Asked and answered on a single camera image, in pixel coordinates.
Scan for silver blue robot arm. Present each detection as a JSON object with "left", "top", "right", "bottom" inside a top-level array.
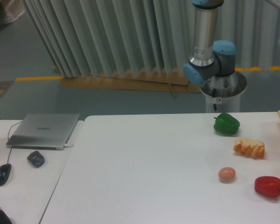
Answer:
[{"left": 184, "top": 0, "right": 280, "bottom": 84}]

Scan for green bell pepper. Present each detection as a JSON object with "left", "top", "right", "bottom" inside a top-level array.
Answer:
[{"left": 213, "top": 113, "right": 240, "bottom": 135}]

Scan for red bell pepper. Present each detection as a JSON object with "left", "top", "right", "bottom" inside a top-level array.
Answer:
[{"left": 254, "top": 176, "right": 280, "bottom": 198}]

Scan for brown cardboard sheet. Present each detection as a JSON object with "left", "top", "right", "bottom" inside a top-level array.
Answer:
[{"left": 59, "top": 68, "right": 200, "bottom": 97}]

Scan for white usb plug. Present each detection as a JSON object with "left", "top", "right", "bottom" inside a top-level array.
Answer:
[{"left": 64, "top": 144, "right": 74, "bottom": 148}]

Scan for grey pleated curtain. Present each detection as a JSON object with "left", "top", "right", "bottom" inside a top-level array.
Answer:
[{"left": 23, "top": 0, "right": 280, "bottom": 77}]

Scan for brown egg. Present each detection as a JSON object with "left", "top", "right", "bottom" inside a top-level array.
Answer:
[{"left": 218, "top": 167, "right": 236, "bottom": 182}]

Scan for silver laptop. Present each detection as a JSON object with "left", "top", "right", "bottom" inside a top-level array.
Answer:
[{"left": 6, "top": 113, "right": 80, "bottom": 150}]

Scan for small black controller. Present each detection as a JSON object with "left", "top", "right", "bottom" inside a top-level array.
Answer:
[{"left": 27, "top": 151, "right": 45, "bottom": 168}]

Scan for bread loaf piece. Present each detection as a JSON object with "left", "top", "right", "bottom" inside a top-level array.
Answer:
[{"left": 233, "top": 138, "right": 265, "bottom": 158}]

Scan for black computer mouse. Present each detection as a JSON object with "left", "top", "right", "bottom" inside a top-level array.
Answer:
[{"left": 0, "top": 163, "right": 12, "bottom": 186}]

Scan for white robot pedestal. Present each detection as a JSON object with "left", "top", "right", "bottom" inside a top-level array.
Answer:
[{"left": 200, "top": 71, "right": 247, "bottom": 113}]

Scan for black mouse cable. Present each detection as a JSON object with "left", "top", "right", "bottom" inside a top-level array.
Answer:
[{"left": 0, "top": 118, "right": 24, "bottom": 165}]

